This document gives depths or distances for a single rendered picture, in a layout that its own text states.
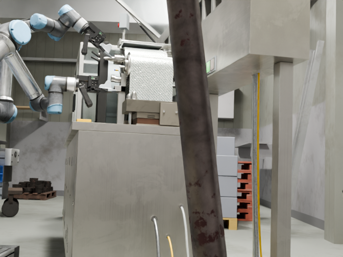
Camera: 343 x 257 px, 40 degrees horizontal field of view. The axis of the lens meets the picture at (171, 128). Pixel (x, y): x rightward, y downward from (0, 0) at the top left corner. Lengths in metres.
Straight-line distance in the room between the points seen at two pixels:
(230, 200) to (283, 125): 3.79
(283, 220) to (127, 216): 0.74
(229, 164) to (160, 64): 3.20
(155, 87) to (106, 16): 4.68
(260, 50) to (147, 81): 0.88
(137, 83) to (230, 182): 3.29
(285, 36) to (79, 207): 1.16
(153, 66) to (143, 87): 0.13
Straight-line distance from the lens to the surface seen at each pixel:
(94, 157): 2.21
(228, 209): 5.66
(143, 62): 2.56
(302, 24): 1.94
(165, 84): 2.56
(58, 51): 10.87
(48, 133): 10.63
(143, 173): 2.24
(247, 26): 1.86
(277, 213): 1.90
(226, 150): 6.01
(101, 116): 2.82
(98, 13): 7.19
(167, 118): 2.32
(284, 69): 1.94
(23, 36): 2.34
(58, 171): 10.55
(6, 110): 2.82
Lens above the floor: 0.71
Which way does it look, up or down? 5 degrees up
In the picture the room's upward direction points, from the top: 2 degrees clockwise
